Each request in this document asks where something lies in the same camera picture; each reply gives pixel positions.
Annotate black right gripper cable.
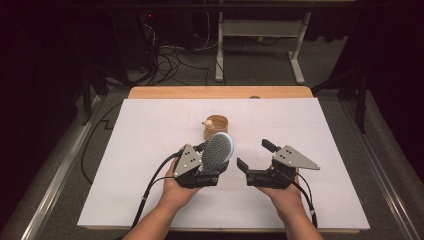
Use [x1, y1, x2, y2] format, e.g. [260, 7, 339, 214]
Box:
[294, 171, 319, 230]

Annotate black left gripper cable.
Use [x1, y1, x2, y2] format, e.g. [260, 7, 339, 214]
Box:
[131, 149, 185, 230]

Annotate tangle of black floor cables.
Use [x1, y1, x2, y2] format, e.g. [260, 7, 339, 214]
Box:
[133, 23, 212, 86]

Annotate person's right hand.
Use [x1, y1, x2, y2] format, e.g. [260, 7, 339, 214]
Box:
[256, 164, 306, 215]

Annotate white desk frame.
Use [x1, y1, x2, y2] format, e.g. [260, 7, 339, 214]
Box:
[214, 11, 313, 85]

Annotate light blue hairbrush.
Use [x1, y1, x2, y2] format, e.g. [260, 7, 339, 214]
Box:
[200, 131, 235, 173]

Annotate wooden table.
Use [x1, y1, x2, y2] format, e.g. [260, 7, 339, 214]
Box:
[85, 85, 361, 234]

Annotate white board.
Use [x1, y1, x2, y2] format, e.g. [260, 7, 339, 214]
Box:
[77, 97, 371, 231]

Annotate wooden cup with animal figure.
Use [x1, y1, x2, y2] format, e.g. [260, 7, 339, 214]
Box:
[201, 114, 230, 141]

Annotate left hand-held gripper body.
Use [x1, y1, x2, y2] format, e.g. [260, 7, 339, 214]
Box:
[172, 144, 230, 190]

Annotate black computer tower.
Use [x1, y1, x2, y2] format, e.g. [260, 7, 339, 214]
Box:
[109, 11, 160, 73]

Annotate black floor cable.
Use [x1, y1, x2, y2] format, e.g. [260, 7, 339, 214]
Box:
[80, 101, 124, 186]

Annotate metal floor rail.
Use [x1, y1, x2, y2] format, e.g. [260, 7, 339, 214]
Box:
[19, 94, 102, 240]
[339, 99, 422, 240]

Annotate person's left hand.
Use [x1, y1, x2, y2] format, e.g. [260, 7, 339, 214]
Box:
[161, 158, 202, 212]

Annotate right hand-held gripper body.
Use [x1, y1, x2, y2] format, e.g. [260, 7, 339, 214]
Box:
[245, 145, 321, 190]

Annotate black stand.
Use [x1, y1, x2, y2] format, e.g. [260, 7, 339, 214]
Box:
[311, 64, 370, 135]
[81, 64, 111, 126]

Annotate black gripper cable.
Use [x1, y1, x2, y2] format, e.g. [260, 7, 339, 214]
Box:
[294, 171, 319, 230]
[131, 149, 185, 230]

